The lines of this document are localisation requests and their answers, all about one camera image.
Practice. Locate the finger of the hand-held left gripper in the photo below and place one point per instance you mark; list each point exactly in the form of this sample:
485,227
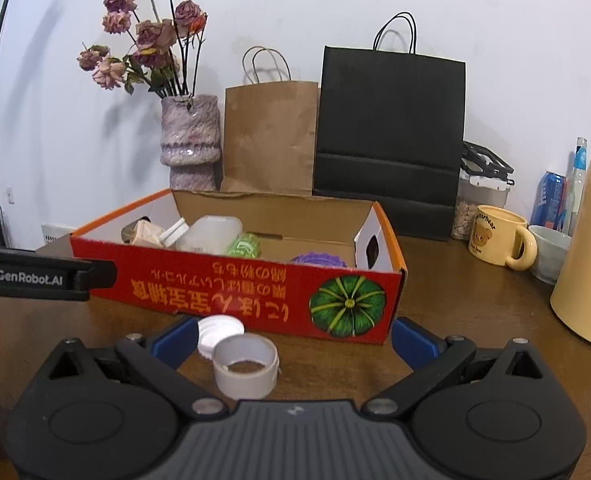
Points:
102,274

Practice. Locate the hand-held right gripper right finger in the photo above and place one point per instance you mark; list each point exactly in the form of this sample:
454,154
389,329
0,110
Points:
415,346

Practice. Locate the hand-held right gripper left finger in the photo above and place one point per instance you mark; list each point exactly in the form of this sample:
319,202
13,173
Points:
176,344

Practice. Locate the beige plug adapter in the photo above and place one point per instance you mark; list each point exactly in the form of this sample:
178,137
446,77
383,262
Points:
148,235

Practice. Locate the red cardboard box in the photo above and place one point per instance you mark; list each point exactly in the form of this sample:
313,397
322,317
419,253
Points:
225,285

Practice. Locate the white cylindrical cap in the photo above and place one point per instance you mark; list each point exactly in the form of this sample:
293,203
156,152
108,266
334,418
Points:
245,382

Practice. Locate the clear cotton swab box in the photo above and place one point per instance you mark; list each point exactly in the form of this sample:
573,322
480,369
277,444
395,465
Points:
210,235

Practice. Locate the green spray bottle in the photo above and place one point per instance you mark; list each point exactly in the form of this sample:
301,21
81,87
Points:
244,246

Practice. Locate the purple ribbed lid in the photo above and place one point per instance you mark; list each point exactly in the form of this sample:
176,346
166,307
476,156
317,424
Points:
320,260

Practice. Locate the yellow bear mug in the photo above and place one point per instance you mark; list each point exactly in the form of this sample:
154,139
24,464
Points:
493,237

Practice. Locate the clear jar with black clips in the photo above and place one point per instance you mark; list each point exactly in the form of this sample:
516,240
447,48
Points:
463,215

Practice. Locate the grey ceramic bowl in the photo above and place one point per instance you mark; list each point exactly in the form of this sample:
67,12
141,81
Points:
550,255

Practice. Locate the mottled purple ceramic vase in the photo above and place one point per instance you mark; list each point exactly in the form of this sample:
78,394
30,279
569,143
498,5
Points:
190,135

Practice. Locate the yellow thermos jug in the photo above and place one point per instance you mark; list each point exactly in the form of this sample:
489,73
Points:
585,260

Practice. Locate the blue drink can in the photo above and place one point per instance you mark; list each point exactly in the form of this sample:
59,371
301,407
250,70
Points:
549,200

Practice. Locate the brown paper bag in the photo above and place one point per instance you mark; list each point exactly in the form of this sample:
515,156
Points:
270,135

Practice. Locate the black paper bag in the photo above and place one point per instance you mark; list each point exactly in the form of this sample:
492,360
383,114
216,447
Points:
390,125

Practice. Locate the clear bottle with blue label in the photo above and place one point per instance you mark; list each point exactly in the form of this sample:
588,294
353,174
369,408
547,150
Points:
577,185

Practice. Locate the dried pink rose bouquet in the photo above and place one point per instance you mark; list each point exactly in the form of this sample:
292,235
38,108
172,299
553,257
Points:
150,35

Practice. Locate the white wall socket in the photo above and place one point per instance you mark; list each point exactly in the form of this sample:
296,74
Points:
9,195

